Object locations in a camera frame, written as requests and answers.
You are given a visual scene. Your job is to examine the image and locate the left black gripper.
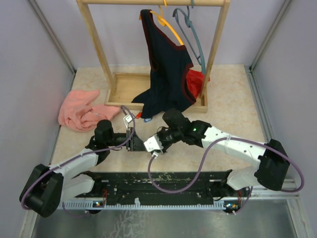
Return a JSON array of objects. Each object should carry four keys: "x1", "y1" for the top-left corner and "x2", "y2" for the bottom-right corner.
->
[{"x1": 106, "y1": 126, "x2": 147, "y2": 151}]

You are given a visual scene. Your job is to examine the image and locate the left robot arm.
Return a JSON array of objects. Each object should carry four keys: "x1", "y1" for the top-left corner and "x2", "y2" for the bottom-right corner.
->
[{"x1": 19, "y1": 119, "x2": 145, "y2": 218}]

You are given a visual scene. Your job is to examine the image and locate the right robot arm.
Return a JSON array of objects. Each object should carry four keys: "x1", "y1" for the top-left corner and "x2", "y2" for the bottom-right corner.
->
[{"x1": 155, "y1": 109, "x2": 290, "y2": 196}]

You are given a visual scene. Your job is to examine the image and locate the red key tag left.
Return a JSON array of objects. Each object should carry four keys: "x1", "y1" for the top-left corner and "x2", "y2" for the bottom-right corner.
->
[{"x1": 135, "y1": 112, "x2": 142, "y2": 119}]

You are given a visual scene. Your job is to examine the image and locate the dark navy vest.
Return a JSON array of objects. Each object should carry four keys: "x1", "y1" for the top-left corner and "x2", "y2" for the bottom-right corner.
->
[{"x1": 132, "y1": 9, "x2": 196, "y2": 119}]

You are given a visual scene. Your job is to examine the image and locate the wooden clothes rack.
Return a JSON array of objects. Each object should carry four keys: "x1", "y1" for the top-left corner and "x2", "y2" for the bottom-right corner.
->
[{"x1": 77, "y1": 0, "x2": 230, "y2": 113}]

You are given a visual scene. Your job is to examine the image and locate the red cloth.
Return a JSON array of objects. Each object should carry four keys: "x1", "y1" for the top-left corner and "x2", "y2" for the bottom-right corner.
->
[{"x1": 186, "y1": 69, "x2": 204, "y2": 99}]

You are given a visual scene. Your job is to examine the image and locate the pink cloth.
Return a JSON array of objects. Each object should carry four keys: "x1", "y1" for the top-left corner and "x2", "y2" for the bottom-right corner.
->
[{"x1": 58, "y1": 90, "x2": 120, "y2": 132}]

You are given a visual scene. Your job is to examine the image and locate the yellow hanger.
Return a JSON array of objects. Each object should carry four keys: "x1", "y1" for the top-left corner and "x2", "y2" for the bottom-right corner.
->
[{"x1": 149, "y1": 5, "x2": 184, "y2": 46}]

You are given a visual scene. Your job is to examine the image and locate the grey-blue hanger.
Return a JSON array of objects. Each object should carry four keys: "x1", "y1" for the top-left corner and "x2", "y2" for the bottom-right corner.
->
[{"x1": 172, "y1": 0, "x2": 206, "y2": 75}]

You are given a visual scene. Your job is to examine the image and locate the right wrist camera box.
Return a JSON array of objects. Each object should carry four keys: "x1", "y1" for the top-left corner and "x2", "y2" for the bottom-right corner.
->
[{"x1": 144, "y1": 134, "x2": 164, "y2": 155}]

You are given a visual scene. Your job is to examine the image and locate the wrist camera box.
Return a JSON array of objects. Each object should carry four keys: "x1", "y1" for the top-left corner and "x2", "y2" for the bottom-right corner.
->
[
  {"x1": 144, "y1": 134, "x2": 164, "y2": 155},
  {"x1": 123, "y1": 115, "x2": 133, "y2": 129}
]

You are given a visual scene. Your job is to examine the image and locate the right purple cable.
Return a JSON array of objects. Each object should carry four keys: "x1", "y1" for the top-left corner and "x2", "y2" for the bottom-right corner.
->
[{"x1": 147, "y1": 137, "x2": 305, "y2": 215}]

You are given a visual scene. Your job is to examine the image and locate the purple cable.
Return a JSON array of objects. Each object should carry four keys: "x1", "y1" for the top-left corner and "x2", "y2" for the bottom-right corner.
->
[
  {"x1": 147, "y1": 137, "x2": 305, "y2": 215},
  {"x1": 21, "y1": 105, "x2": 136, "y2": 219}
]

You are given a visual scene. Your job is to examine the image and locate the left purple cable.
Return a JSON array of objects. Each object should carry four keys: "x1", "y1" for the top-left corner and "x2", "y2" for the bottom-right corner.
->
[{"x1": 21, "y1": 105, "x2": 136, "y2": 219}]

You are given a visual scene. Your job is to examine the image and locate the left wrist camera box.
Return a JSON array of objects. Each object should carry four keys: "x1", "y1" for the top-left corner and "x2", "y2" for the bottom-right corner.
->
[{"x1": 123, "y1": 115, "x2": 133, "y2": 129}]

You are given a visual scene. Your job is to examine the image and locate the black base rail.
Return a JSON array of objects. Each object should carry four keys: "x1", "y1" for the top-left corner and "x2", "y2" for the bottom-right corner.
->
[{"x1": 78, "y1": 171, "x2": 250, "y2": 210}]

